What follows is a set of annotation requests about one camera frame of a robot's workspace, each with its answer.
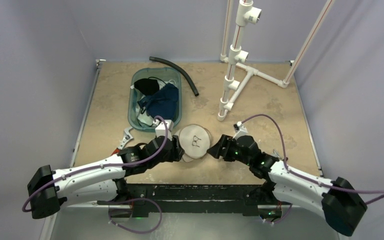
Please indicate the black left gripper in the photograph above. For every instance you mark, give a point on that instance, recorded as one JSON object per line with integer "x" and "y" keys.
{"x": 176, "y": 152}

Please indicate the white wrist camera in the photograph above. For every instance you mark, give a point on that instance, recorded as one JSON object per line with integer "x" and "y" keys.
{"x": 240, "y": 130}
{"x": 163, "y": 128}

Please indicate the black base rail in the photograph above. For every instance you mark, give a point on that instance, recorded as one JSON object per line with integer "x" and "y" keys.
{"x": 246, "y": 199}

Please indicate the white PVC pipe frame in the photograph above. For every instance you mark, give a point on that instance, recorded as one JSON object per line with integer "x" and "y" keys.
{"x": 238, "y": 73}

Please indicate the red handled adjustable wrench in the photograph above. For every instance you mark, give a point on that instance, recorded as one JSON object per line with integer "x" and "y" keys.
{"x": 127, "y": 137}

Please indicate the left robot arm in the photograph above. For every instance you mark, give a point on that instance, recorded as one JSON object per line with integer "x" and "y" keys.
{"x": 102, "y": 181}

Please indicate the teal transparent plastic tub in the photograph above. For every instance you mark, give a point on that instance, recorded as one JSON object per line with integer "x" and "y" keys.
{"x": 165, "y": 75}

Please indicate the black garment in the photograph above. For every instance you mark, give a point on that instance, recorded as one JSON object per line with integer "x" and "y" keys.
{"x": 147, "y": 86}

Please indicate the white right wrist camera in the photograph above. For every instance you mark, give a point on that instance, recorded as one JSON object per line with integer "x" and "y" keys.
{"x": 240, "y": 130}

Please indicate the navy blue lace bra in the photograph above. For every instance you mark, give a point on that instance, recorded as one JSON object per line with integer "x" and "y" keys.
{"x": 163, "y": 103}

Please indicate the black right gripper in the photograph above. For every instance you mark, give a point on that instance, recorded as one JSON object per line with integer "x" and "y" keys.
{"x": 221, "y": 148}

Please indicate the pale mint white bra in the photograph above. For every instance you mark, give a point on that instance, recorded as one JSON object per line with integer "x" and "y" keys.
{"x": 159, "y": 98}

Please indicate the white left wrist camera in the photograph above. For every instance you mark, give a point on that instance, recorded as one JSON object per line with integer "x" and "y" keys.
{"x": 163, "y": 128}

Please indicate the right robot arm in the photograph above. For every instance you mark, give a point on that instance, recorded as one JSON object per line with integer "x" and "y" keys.
{"x": 336, "y": 201}

